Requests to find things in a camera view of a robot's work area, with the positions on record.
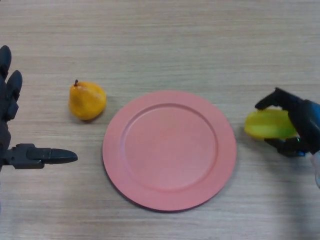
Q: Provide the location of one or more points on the orange yellow pear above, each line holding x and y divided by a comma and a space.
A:
87, 102

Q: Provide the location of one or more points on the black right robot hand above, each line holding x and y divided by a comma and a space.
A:
307, 125

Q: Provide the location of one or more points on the pink round plate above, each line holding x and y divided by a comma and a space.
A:
170, 151

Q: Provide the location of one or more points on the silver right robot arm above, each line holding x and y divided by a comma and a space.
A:
317, 170

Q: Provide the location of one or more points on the yellow green starfruit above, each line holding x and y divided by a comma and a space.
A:
270, 123

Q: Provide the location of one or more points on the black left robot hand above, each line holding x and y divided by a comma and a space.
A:
7, 100

